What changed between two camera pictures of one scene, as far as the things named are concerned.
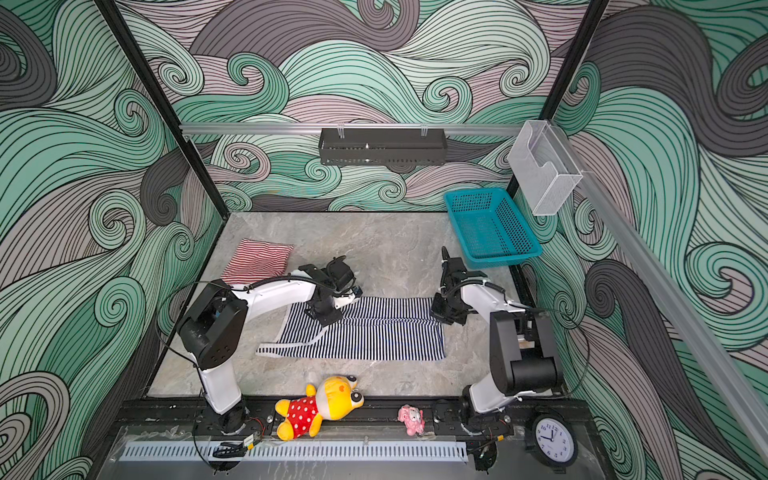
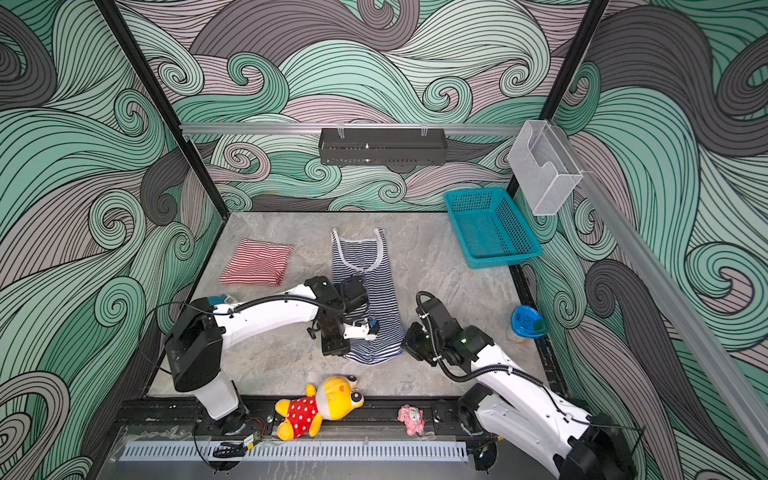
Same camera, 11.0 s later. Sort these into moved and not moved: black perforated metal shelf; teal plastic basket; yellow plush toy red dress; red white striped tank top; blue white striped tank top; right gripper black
Moved: blue white striped tank top; right gripper black
Not moved: black perforated metal shelf; red white striped tank top; yellow plush toy red dress; teal plastic basket
